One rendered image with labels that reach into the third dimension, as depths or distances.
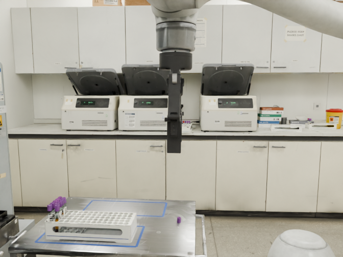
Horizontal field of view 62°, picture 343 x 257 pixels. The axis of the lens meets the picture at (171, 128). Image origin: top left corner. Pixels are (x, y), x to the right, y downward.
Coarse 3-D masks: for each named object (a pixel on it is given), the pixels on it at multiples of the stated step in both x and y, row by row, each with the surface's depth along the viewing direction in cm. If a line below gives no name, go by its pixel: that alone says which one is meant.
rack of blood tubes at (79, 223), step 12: (72, 216) 102; (84, 216) 101; (96, 216) 101; (108, 216) 102; (120, 216) 102; (132, 216) 101; (48, 228) 97; (72, 228) 100; (84, 228) 104; (96, 228) 104; (108, 228) 104; (120, 228) 94; (132, 228) 97; (84, 240) 96; (96, 240) 96; (108, 240) 95; (120, 240) 95
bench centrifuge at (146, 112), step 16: (128, 64) 301; (144, 64) 300; (128, 80) 319; (144, 80) 318; (160, 80) 317; (128, 96) 295; (144, 96) 294; (160, 96) 294; (128, 112) 290; (144, 112) 289; (160, 112) 288; (128, 128) 292; (144, 128) 291; (160, 128) 290
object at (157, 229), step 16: (80, 208) 123; (96, 208) 123; (112, 208) 123; (128, 208) 123; (144, 208) 123; (160, 208) 123; (176, 208) 123; (192, 208) 123; (144, 224) 108; (160, 224) 108; (176, 224) 108; (192, 224) 108; (32, 240) 97; (48, 240) 97; (64, 240) 97; (80, 240) 97; (144, 240) 97; (160, 240) 97; (176, 240) 97; (192, 240) 97; (16, 256) 93; (96, 256) 90; (112, 256) 90; (128, 256) 89; (144, 256) 89; (160, 256) 88; (176, 256) 88; (192, 256) 87
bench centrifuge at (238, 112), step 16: (208, 64) 296; (224, 64) 294; (240, 64) 294; (208, 80) 315; (224, 80) 314; (240, 80) 312; (208, 96) 291; (224, 96) 290; (240, 96) 289; (208, 112) 286; (224, 112) 285; (240, 112) 284; (256, 112) 284; (208, 128) 288; (224, 128) 287; (240, 128) 286; (256, 128) 287
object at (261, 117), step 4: (260, 116) 323; (264, 116) 323; (268, 116) 322; (272, 116) 322; (276, 116) 322; (280, 116) 322; (260, 120) 324; (264, 120) 323; (268, 120) 323; (272, 120) 323; (276, 120) 322; (280, 120) 322
